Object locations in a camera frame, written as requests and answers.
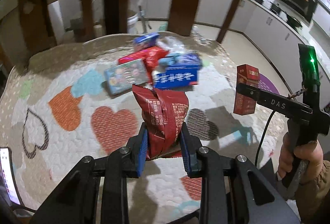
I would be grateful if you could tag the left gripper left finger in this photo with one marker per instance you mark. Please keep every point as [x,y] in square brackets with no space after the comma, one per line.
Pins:
[74,200]

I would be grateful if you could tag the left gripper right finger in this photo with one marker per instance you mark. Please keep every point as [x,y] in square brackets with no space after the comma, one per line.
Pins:
[233,190]

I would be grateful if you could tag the red cigarette pack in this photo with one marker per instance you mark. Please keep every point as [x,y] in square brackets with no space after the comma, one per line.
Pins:
[247,76]

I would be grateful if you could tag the dark red snack bag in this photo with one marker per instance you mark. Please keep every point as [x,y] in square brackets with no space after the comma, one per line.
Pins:
[163,112]

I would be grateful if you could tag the large blue box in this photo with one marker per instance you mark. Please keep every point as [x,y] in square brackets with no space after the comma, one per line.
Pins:
[177,70]

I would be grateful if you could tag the long red carton box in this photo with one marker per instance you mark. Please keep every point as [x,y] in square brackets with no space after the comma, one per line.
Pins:
[149,56]

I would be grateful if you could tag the clear plastic bag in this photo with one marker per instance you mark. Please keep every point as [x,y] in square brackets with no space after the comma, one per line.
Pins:
[171,44]

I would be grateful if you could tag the grey kitchen cabinets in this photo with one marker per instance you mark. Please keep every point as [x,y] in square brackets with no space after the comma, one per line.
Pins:
[272,36]

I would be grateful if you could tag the person right hand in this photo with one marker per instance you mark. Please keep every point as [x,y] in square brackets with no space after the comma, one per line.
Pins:
[311,152]

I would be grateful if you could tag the purple plastic waste basket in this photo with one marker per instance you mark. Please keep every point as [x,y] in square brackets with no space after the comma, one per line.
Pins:
[266,84]

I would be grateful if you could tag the quilted heart pattern table cover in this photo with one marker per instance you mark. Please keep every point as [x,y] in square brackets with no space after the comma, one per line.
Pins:
[57,108]

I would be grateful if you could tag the blue carton box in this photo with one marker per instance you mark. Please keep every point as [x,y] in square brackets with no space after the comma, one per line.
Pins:
[145,41]

